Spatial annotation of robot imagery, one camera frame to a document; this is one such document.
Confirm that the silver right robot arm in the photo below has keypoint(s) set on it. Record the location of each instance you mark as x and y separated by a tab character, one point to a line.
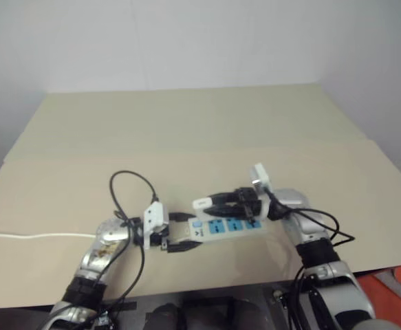
311	225

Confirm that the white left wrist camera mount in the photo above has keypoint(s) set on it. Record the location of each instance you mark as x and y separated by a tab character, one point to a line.
154	216

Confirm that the white blue power strip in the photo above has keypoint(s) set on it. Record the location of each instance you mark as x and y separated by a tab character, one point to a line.
220	228

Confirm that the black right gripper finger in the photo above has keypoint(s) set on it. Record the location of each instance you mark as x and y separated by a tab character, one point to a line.
226	209
226	196

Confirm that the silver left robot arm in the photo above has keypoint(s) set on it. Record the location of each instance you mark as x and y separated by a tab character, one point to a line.
104	240

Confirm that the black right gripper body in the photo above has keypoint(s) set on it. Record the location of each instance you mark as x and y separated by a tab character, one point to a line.
249	203

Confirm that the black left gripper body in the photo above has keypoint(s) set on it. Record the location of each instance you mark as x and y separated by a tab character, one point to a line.
159	239

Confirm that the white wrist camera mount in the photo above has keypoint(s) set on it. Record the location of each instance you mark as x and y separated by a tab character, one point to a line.
262	178
154	216

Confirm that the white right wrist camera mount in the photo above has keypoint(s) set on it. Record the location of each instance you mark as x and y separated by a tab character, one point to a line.
262	178

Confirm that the small dark rounded shape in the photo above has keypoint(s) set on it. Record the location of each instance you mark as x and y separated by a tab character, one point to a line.
164	318

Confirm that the white charger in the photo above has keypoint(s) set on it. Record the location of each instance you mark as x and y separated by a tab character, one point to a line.
202	203

